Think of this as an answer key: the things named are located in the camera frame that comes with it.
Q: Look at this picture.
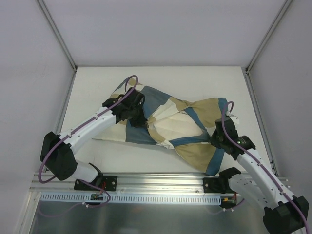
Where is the slotted white cable duct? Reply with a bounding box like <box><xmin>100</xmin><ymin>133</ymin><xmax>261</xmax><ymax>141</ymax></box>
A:
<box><xmin>40</xmin><ymin>192</ymin><xmax>221</xmax><ymax>205</ymax></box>

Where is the blue tan white checked pillowcase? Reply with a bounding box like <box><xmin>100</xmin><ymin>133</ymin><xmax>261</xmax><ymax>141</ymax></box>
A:
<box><xmin>95</xmin><ymin>83</ymin><xmax>227</xmax><ymax>176</ymax></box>

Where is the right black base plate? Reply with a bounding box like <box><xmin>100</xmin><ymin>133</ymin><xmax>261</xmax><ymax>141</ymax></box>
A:
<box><xmin>202</xmin><ymin>177</ymin><xmax>232</xmax><ymax>194</ymax></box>

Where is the left aluminium frame post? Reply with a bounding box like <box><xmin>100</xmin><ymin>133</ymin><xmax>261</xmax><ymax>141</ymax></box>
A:
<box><xmin>35</xmin><ymin>0</ymin><xmax>78</xmax><ymax>72</ymax></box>

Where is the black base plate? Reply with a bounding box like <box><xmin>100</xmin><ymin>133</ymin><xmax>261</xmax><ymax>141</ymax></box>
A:
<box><xmin>74</xmin><ymin>175</ymin><xmax>117</xmax><ymax>192</ymax></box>
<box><xmin>202</xmin><ymin>177</ymin><xmax>232</xmax><ymax>194</ymax></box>

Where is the aluminium frame post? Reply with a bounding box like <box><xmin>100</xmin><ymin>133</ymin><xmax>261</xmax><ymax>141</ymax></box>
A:
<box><xmin>35</xmin><ymin>0</ymin><xmax>78</xmax><ymax>72</ymax></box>
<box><xmin>245</xmin><ymin>0</ymin><xmax>293</xmax><ymax>74</ymax></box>

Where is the right aluminium frame post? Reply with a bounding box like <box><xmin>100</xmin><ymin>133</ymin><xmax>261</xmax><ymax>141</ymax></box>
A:
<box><xmin>245</xmin><ymin>0</ymin><xmax>293</xmax><ymax>74</ymax></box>

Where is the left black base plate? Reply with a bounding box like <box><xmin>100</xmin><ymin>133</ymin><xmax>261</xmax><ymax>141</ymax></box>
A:
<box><xmin>74</xmin><ymin>175</ymin><xmax>117</xmax><ymax>192</ymax></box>

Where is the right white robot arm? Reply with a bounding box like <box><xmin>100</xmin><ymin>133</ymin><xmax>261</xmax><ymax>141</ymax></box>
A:
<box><xmin>204</xmin><ymin>117</ymin><xmax>311</xmax><ymax>234</ymax></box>

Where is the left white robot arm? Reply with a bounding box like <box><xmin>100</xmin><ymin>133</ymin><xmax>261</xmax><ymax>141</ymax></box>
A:
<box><xmin>40</xmin><ymin>88</ymin><xmax>147</xmax><ymax>190</ymax></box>

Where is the white pillow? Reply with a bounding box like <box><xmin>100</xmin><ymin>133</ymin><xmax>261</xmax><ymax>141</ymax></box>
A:
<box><xmin>154</xmin><ymin>111</ymin><xmax>202</xmax><ymax>140</ymax></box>

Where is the aluminium mounting rail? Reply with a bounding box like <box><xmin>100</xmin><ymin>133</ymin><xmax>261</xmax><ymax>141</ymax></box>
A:
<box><xmin>29</xmin><ymin>173</ymin><xmax>211</xmax><ymax>195</ymax></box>

